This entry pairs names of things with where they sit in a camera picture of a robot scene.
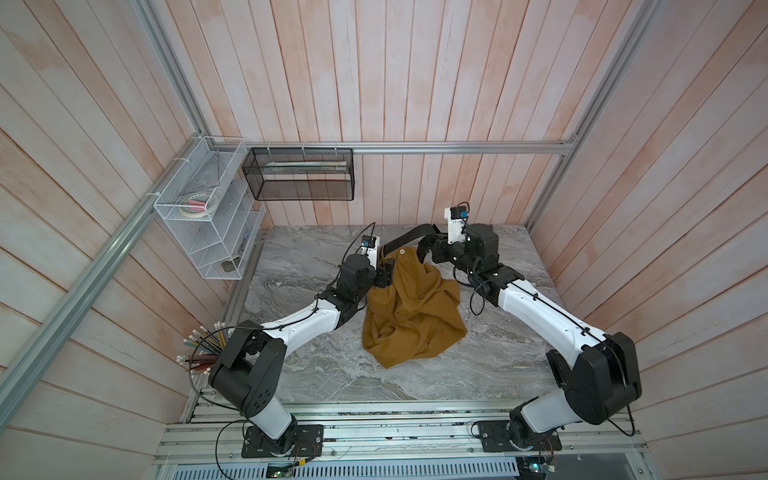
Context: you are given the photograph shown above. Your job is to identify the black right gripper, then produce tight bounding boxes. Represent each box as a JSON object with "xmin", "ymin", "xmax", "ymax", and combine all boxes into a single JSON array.
[{"xmin": 426, "ymin": 231, "xmax": 480, "ymax": 282}]

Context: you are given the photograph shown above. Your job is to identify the black leather belt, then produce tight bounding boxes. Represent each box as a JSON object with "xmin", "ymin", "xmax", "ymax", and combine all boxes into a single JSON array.
[{"xmin": 381, "ymin": 224, "xmax": 442, "ymax": 257}]

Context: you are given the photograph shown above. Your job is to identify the mustard yellow trousers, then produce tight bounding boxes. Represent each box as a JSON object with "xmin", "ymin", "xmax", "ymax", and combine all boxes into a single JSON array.
[{"xmin": 362, "ymin": 247, "xmax": 467, "ymax": 368}]

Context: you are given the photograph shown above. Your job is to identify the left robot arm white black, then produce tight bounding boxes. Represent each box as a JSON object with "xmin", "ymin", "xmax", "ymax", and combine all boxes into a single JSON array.
[{"xmin": 208, "ymin": 254, "xmax": 395, "ymax": 453}]

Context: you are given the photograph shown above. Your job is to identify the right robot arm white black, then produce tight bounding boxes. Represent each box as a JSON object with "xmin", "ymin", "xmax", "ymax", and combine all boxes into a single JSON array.
[{"xmin": 417, "ymin": 224, "xmax": 642, "ymax": 450}]

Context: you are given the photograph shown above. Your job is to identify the aluminium base platform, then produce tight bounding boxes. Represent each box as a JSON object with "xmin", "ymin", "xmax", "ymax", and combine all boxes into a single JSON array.
[{"xmin": 151, "ymin": 400, "xmax": 661, "ymax": 479}]

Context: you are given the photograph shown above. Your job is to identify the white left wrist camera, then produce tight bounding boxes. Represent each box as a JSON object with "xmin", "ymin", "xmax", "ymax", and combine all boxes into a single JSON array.
[{"xmin": 360, "ymin": 235, "xmax": 380, "ymax": 268}]

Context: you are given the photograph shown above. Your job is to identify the black wire mesh basket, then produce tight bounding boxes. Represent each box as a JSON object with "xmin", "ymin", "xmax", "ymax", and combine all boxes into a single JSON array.
[{"xmin": 241, "ymin": 147, "xmax": 356, "ymax": 202}]

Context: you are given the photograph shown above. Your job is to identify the aluminium frame rails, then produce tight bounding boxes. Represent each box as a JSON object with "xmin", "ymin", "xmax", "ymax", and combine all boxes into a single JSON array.
[{"xmin": 0, "ymin": 0, "xmax": 661, "ymax": 430}]

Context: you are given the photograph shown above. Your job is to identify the white wire mesh shelf rack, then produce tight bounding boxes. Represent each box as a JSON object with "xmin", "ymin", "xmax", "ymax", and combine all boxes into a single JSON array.
[{"xmin": 154, "ymin": 136, "xmax": 264, "ymax": 281}]

